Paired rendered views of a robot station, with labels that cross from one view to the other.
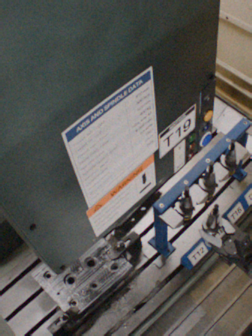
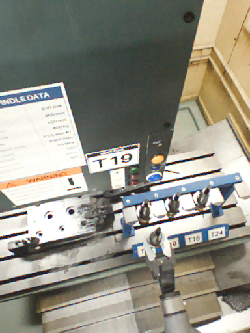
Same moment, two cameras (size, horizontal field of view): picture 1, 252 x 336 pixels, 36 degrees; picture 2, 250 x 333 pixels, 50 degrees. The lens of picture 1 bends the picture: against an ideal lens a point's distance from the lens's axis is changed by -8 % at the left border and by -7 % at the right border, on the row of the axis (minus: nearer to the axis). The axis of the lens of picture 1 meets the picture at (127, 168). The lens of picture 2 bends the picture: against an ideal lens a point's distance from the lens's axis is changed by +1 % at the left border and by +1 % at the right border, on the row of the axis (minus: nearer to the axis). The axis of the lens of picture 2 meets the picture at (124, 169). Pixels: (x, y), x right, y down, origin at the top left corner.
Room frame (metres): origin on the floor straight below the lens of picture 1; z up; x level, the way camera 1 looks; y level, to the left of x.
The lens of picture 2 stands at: (0.22, -0.23, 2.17)
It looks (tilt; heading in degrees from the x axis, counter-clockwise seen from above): 61 degrees down; 24
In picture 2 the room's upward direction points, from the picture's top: 2 degrees counter-clockwise
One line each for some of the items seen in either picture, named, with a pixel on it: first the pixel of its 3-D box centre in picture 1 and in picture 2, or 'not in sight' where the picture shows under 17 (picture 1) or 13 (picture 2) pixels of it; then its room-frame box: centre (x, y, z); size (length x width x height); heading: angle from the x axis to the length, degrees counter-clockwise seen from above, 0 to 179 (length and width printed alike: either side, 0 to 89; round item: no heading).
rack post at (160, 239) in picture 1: (160, 229); (127, 216); (0.56, -0.07, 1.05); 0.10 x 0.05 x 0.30; 35
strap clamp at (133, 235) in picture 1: (124, 247); (99, 214); (0.55, 0.06, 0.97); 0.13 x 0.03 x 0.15; 125
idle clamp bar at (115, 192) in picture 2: (137, 205); (128, 188); (0.73, -0.01, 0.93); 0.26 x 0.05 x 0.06; 130
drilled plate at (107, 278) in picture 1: (81, 273); (61, 214); (0.48, 0.22, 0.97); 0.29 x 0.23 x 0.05; 125
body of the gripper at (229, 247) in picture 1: (239, 254); (164, 278); (0.37, -0.29, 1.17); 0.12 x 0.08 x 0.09; 35
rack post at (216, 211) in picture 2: (239, 150); (223, 194); (0.82, -0.43, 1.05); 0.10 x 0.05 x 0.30; 35
